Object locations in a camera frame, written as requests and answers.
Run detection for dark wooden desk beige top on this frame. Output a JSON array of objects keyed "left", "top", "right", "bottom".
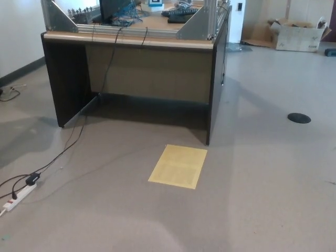
[{"left": 41, "top": 5, "right": 233, "bottom": 146}]

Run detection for box with fiducial tag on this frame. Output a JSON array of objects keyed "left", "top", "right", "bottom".
[{"left": 146, "top": 0, "right": 165, "bottom": 11}]

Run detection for flattened brown cardboard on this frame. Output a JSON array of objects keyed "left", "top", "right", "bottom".
[{"left": 241, "top": 19, "right": 276, "bottom": 48}]

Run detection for round black floor cover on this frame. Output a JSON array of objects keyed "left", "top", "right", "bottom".
[{"left": 287, "top": 112, "right": 312, "bottom": 124}]

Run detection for yellow paper sheet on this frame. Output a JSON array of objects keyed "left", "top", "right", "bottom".
[{"left": 148, "top": 143, "right": 208, "bottom": 190}]

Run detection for white floor cable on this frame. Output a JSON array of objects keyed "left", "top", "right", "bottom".
[{"left": 7, "top": 83, "right": 27, "bottom": 92}]

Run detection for black floor cable loop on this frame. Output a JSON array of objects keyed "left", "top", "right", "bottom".
[{"left": 0, "top": 88, "right": 21, "bottom": 102}]

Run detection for aluminium profile frame with gussets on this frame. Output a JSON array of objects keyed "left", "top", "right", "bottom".
[{"left": 40, "top": 0, "right": 232, "bottom": 41}]

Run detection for open white cardboard box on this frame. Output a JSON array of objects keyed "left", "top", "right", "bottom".
[{"left": 267, "top": 15, "right": 333, "bottom": 52}]

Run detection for black power adapter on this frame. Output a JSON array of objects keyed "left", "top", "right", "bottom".
[{"left": 25, "top": 173, "right": 42, "bottom": 185}]

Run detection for long black power cable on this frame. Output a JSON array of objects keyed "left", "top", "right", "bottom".
[{"left": 36, "top": 26, "right": 124, "bottom": 175}]

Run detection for black computer monitor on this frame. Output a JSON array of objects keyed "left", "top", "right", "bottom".
[{"left": 99, "top": 0, "right": 132, "bottom": 22}]

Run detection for flat black device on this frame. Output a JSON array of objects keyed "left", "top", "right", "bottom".
[{"left": 167, "top": 14, "right": 196, "bottom": 24}]

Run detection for white power strip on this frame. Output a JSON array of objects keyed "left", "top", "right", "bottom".
[{"left": 0, "top": 182, "right": 37, "bottom": 217}]

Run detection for black plug cable loop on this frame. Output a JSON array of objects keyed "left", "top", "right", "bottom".
[{"left": 0, "top": 174, "right": 29, "bottom": 201}]

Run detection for black computer keyboard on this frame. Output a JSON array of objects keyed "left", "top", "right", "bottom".
[{"left": 161, "top": 6, "right": 200, "bottom": 18}]

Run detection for tangle of blue cables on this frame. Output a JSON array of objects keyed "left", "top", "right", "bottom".
[{"left": 111, "top": 0, "right": 148, "bottom": 27}]

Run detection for row of metal connectors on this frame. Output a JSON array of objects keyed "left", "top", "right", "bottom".
[{"left": 67, "top": 7, "right": 101, "bottom": 23}]

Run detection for clear plastic sheet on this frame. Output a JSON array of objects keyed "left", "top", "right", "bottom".
[{"left": 227, "top": 41, "right": 253, "bottom": 53}]

